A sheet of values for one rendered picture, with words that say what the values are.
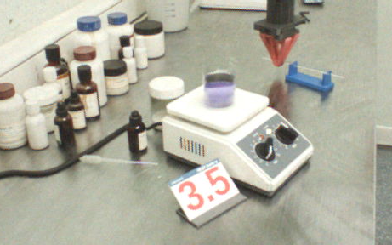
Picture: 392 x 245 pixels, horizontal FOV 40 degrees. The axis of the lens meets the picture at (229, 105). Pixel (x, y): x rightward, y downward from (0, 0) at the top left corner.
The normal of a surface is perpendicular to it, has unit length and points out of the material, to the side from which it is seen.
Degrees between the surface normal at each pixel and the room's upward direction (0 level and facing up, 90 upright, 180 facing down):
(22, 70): 90
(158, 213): 0
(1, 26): 90
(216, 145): 90
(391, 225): 0
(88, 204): 0
